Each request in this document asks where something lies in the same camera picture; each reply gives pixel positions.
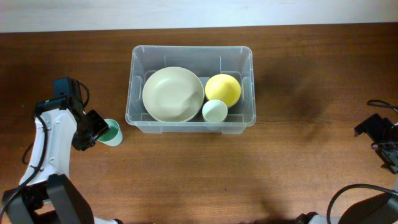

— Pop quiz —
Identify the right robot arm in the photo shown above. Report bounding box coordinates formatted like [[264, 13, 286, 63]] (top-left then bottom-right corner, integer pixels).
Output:
[[294, 113, 397, 224]]

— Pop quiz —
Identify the clear plastic storage bin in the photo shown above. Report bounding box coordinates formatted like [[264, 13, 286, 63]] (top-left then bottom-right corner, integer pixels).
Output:
[[125, 45, 256, 134]]

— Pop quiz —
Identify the grey cup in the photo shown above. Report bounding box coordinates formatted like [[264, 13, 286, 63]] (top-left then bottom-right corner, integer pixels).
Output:
[[206, 122, 223, 131]]

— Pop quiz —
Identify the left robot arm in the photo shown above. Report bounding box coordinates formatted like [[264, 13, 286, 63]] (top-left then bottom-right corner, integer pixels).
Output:
[[1, 96, 109, 223]]

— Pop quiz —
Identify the yellow bowl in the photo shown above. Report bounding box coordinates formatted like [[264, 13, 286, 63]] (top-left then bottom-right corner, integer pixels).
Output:
[[205, 74, 241, 108]]

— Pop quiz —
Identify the mint green cup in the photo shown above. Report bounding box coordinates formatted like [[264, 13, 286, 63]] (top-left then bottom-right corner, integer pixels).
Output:
[[98, 119, 123, 147]]

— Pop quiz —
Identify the beige plate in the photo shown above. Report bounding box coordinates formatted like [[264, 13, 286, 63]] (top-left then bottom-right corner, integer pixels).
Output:
[[142, 67, 205, 122], [155, 110, 199, 122]]

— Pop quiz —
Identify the cream white cup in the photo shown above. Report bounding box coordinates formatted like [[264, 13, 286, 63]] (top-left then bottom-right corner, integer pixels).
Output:
[[201, 100, 228, 123]]

